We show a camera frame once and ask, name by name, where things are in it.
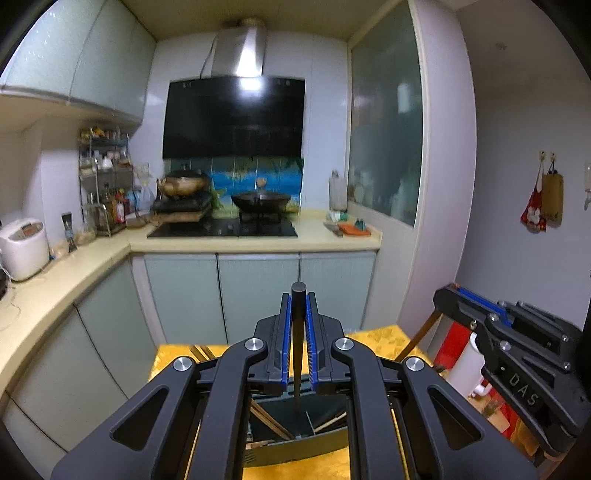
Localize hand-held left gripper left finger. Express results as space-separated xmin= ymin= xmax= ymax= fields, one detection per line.
xmin=51 ymin=293 xmax=293 ymax=480

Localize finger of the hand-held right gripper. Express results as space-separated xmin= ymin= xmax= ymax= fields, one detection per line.
xmin=455 ymin=284 xmax=585 ymax=356
xmin=433 ymin=285 xmax=513 ymax=367

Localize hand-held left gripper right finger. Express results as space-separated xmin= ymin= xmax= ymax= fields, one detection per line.
xmin=306 ymin=292 xmax=548 ymax=480

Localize black chopstick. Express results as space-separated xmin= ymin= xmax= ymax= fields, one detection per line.
xmin=291 ymin=281 xmax=308 ymax=412

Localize brown wooden chopstick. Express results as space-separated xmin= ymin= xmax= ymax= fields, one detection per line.
xmin=252 ymin=401 xmax=296 ymax=440
xmin=396 ymin=311 xmax=439 ymax=363

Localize light bamboo chopstick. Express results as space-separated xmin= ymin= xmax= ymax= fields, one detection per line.
xmin=314 ymin=412 xmax=347 ymax=433

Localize dark green utensil box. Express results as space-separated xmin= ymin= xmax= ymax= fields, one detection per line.
xmin=248 ymin=397 xmax=352 ymax=466

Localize pale green lower cabinets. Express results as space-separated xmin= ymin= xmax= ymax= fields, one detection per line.
xmin=0 ymin=251 xmax=382 ymax=457

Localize pale green cabinets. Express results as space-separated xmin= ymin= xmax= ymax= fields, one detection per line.
xmin=0 ymin=251 xmax=382 ymax=457
xmin=0 ymin=0 xmax=158 ymax=126

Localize white plastic pitcher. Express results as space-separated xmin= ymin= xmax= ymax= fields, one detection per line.
xmin=445 ymin=331 xmax=490 ymax=398

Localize yellow patterned tablecloth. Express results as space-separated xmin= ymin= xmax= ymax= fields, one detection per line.
xmin=148 ymin=324 xmax=467 ymax=480

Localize red hanging bag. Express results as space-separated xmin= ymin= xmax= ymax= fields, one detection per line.
xmin=520 ymin=151 xmax=548 ymax=232

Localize orange cloth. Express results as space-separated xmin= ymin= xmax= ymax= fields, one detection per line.
xmin=338 ymin=220 xmax=373 ymax=237

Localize black glass cooktop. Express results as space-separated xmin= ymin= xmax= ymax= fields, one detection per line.
xmin=147 ymin=216 xmax=299 ymax=240

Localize tan hanging bag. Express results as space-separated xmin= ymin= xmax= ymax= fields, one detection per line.
xmin=540 ymin=151 xmax=565 ymax=228

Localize black wok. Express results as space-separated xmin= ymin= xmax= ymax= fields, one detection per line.
xmin=230 ymin=191 xmax=293 ymax=217

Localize clear plastic jar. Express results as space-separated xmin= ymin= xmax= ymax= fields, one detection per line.
xmin=328 ymin=170 xmax=348 ymax=212

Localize black induction cooker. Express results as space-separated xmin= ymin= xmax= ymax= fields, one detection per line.
xmin=151 ymin=194 xmax=214 ymax=224

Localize blue painted backsplash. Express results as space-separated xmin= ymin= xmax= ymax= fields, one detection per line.
xmin=170 ymin=156 xmax=305 ymax=214

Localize brass pot with lid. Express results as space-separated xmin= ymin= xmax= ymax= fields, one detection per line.
xmin=156 ymin=162 xmax=212 ymax=198

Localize frosted glass partition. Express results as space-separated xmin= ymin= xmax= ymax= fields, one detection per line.
xmin=347 ymin=0 xmax=424 ymax=228

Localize clear plastic bag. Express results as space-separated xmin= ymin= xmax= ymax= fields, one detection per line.
xmin=133 ymin=162 xmax=157 ymax=215

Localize beige kitchen countertop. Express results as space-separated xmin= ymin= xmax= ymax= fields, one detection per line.
xmin=0 ymin=208 xmax=384 ymax=384

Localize glass jar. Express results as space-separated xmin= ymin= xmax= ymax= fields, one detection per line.
xmin=81 ymin=203 xmax=99 ymax=245

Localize black glass range hood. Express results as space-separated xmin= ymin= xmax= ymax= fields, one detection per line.
xmin=161 ymin=78 xmax=307 ymax=161

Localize metal spice rack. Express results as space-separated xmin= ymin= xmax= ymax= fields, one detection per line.
xmin=78 ymin=127 xmax=136 ymax=237

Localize white rice cooker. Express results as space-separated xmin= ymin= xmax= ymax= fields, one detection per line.
xmin=0 ymin=218 xmax=50 ymax=282

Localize steel hood chimney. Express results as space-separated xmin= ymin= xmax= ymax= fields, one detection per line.
xmin=200 ymin=17 xmax=269 ymax=78

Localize pale green upper cabinets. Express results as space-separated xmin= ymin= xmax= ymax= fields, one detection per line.
xmin=0 ymin=0 xmax=158 ymax=126

